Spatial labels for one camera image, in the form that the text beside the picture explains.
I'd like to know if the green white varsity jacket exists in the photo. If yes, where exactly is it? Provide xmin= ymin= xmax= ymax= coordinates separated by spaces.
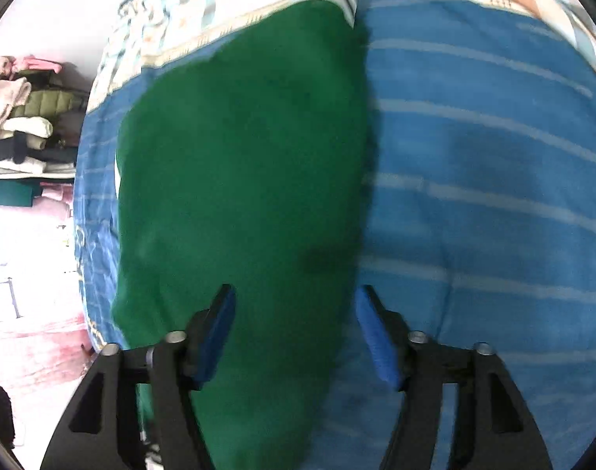
xmin=112 ymin=0 xmax=371 ymax=469

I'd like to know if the pile of folded clothes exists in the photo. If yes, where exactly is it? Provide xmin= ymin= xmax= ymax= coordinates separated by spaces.
xmin=0 ymin=55 xmax=89 ymax=208

